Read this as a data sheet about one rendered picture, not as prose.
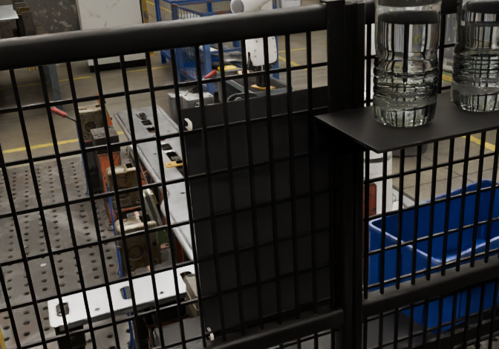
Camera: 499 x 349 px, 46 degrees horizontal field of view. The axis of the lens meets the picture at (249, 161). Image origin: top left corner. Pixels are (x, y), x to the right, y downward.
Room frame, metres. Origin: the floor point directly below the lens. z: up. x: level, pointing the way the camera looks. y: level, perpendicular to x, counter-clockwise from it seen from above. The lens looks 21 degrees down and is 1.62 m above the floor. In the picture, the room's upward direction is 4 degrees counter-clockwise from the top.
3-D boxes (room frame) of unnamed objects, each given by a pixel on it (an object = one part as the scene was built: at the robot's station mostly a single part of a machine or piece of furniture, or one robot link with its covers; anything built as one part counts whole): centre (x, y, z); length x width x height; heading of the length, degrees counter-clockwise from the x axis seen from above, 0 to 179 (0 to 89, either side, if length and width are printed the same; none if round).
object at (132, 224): (1.17, 0.27, 0.87); 0.12 x 0.09 x 0.35; 110
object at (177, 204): (1.64, 0.22, 1.00); 1.38 x 0.22 x 0.02; 20
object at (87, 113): (2.12, 0.58, 0.88); 0.15 x 0.11 x 0.36; 110
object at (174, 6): (6.50, 0.20, 0.47); 1.20 x 0.80 x 0.95; 20
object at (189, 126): (0.63, -0.04, 1.30); 0.23 x 0.02 x 0.31; 110
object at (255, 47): (1.85, -0.06, 1.29); 0.10 x 0.07 x 0.11; 127
